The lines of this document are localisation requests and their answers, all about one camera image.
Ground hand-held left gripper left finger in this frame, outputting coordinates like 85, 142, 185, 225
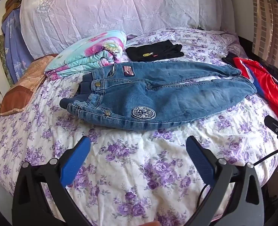
12, 135, 92, 226

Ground blue patterned cloth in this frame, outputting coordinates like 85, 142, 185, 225
1, 9, 34, 85

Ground green patterned panel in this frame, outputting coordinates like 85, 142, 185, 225
0, 34, 14, 87

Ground dark garment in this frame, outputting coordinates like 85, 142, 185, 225
222, 52, 238, 67

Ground folded floral quilt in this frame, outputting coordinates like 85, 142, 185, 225
45, 30, 127, 78

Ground blue denim pants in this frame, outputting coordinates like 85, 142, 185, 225
59, 61, 257, 131

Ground red blue white garment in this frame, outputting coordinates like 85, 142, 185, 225
232, 57, 278, 123

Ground brown orange pillow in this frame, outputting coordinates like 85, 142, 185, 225
0, 54, 59, 116

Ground black cable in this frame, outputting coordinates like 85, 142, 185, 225
197, 146, 278, 204

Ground purple floral bed sheet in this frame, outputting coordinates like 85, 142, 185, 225
0, 27, 278, 226

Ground white lace cover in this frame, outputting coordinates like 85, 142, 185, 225
20, 0, 236, 59

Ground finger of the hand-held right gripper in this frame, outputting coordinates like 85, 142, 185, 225
264, 115, 278, 150

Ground black folded garment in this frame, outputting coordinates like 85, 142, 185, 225
125, 41, 185, 62

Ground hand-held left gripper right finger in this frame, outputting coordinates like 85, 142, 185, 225
185, 135, 265, 226

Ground beige checked curtain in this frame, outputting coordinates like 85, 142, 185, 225
251, 0, 278, 59

